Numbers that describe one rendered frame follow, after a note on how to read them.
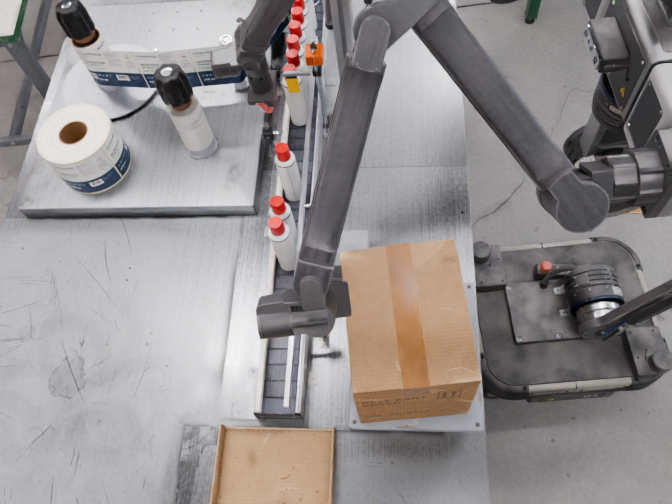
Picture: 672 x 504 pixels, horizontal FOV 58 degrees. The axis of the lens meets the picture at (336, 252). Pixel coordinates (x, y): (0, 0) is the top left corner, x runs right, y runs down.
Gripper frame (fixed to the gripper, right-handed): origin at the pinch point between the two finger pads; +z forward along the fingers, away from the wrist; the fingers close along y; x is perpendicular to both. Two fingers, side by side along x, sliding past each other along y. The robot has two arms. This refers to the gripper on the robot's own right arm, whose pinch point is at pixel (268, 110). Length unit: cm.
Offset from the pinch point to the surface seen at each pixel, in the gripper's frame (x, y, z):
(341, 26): 20.5, -9.5, -17.6
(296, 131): 4.9, -3.7, 13.6
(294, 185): 7.0, 19.6, 6.4
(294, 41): 6.9, -16.9, -7.0
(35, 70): -105, -62, 42
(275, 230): 5.8, 39.6, -5.5
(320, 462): 15, 85, 19
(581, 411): 96, 54, 103
